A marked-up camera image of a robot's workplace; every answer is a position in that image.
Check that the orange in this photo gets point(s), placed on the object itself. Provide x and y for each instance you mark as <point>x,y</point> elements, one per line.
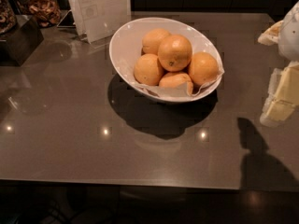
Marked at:
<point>175,53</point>
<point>148,70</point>
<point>151,40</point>
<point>203,68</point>
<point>175,79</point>

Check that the white oval bowl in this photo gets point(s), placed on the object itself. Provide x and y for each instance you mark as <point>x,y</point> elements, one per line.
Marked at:
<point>126,43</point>

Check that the clear acrylic sign stand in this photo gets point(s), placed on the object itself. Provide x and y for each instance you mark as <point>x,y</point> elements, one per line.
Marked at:
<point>98,19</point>

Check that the dark wooden block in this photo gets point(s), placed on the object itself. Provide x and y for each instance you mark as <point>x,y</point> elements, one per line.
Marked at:
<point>20,42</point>

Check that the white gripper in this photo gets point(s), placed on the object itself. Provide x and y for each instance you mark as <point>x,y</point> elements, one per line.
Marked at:
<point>290,36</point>

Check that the glass jar of dried fruit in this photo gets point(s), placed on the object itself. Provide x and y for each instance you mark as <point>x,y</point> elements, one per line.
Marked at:
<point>47,13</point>

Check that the glass jar at left edge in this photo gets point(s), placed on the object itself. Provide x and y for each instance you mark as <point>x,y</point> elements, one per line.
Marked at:
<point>7,17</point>

